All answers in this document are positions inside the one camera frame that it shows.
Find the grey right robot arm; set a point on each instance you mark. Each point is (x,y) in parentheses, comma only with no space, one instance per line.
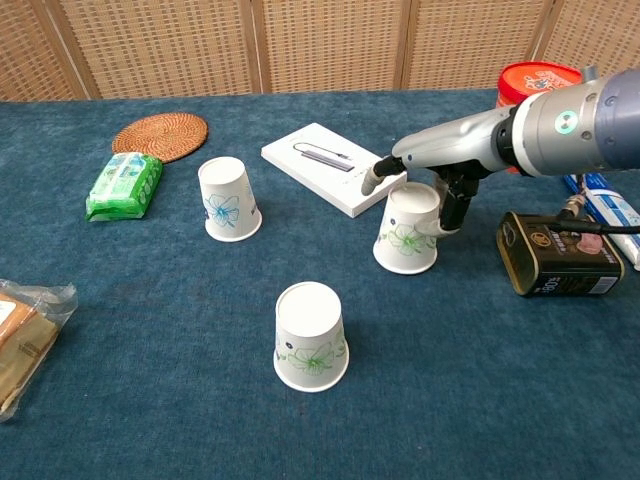
(585,125)

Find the green wet wipes pack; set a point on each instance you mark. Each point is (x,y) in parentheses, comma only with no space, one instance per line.
(125,187)

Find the white blue toothpaste tube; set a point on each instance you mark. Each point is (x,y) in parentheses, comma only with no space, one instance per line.
(612,207)

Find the white cup blue flower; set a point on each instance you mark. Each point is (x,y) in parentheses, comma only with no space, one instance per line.
(227,200)

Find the white USB hub box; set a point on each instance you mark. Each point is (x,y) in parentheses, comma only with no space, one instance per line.
(320,155)

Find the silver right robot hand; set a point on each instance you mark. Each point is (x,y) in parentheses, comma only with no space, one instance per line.
(450,142)

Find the round woven rattan coaster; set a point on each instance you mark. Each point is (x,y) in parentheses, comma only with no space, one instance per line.
(160,136)

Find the black luncheon meat can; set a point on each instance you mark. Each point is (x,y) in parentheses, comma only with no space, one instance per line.
(560,260)

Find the woven bamboo folding screen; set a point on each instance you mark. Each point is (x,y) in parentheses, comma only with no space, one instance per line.
(150,50)

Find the bread in clear bag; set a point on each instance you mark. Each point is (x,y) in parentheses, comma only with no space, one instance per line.
(25,335)

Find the red instant noodle tub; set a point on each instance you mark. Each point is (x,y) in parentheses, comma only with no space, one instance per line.
(530,82)

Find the white cup green flower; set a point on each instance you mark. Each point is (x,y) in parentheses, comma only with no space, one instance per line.
(310,340)
(405,235)

